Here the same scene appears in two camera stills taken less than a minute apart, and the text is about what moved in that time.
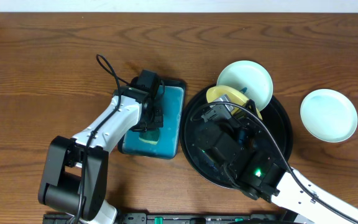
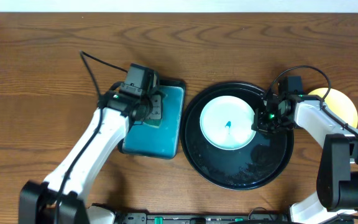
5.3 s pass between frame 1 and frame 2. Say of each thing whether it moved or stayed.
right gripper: moved
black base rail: stayed
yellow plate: moved
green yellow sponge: moved
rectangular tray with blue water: stayed
